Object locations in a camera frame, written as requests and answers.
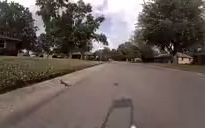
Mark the low house behind trees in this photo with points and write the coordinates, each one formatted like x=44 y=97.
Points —
x=80 y=55

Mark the distant row of trees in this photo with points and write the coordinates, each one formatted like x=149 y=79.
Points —
x=123 y=51

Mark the grey asphalt road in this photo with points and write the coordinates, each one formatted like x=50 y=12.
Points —
x=130 y=83

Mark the large leafy tree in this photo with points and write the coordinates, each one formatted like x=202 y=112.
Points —
x=70 y=26
x=13 y=20
x=175 y=23

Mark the pale house with dark roof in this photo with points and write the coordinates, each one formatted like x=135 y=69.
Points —
x=183 y=59

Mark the pale concrete kerb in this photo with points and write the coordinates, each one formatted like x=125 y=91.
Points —
x=26 y=96

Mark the grass lawn with weeds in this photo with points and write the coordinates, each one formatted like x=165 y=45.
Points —
x=20 y=70

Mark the grass verge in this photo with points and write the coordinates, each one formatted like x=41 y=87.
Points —
x=190 y=68

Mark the dark single-storey house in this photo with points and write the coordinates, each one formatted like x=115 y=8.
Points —
x=2 y=45

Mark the dark building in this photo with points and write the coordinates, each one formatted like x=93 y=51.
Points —
x=204 y=58

